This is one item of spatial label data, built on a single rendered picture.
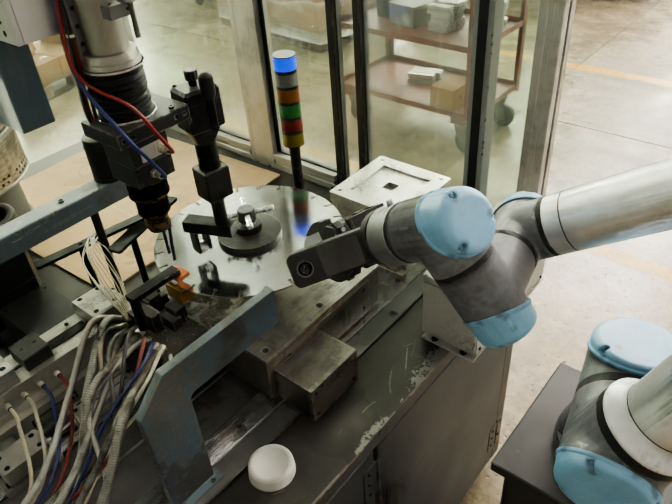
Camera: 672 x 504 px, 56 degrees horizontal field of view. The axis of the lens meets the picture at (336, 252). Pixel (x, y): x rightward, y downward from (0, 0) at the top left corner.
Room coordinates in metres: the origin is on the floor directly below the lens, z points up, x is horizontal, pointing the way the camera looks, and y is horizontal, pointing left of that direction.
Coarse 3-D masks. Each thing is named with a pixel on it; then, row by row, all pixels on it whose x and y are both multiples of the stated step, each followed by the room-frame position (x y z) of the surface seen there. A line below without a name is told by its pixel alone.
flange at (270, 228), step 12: (264, 216) 0.94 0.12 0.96; (240, 228) 0.89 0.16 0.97; (264, 228) 0.90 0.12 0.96; (276, 228) 0.90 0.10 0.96; (228, 240) 0.87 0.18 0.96; (240, 240) 0.87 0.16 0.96; (252, 240) 0.87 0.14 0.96; (264, 240) 0.87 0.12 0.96; (276, 240) 0.87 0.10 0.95; (240, 252) 0.85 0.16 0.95; (252, 252) 0.85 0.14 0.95
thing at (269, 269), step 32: (256, 192) 1.04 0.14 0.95; (288, 192) 1.03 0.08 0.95; (288, 224) 0.92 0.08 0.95; (160, 256) 0.86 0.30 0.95; (192, 256) 0.85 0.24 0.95; (224, 256) 0.84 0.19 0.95; (256, 256) 0.84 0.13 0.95; (192, 288) 0.77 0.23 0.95; (224, 288) 0.76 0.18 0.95; (256, 288) 0.75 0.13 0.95
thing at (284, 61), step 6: (276, 54) 1.20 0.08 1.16; (282, 54) 1.19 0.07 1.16; (288, 54) 1.19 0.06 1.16; (294, 54) 1.19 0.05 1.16; (276, 60) 1.18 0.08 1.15; (282, 60) 1.17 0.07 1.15; (288, 60) 1.18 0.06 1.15; (294, 60) 1.19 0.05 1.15; (276, 66) 1.18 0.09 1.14; (282, 66) 1.17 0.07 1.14; (288, 66) 1.18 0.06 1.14; (294, 66) 1.19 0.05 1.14; (276, 72) 1.18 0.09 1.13; (282, 72) 1.17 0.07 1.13; (288, 72) 1.17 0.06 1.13
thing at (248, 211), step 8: (240, 200) 0.94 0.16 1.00; (240, 208) 0.90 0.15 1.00; (248, 208) 0.90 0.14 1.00; (256, 208) 0.90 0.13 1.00; (264, 208) 0.91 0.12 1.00; (272, 208) 0.91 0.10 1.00; (232, 216) 0.89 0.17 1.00; (240, 216) 0.89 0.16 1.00; (248, 216) 0.88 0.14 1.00; (240, 224) 0.89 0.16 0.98; (248, 224) 0.86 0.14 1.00
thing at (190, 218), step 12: (216, 204) 0.82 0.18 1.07; (192, 216) 0.85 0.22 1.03; (204, 216) 0.85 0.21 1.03; (216, 216) 0.82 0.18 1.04; (192, 228) 0.83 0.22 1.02; (204, 228) 0.83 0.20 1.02; (216, 228) 0.82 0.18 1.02; (228, 228) 0.81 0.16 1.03; (192, 240) 0.84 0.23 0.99; (204, 240) 0.85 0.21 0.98
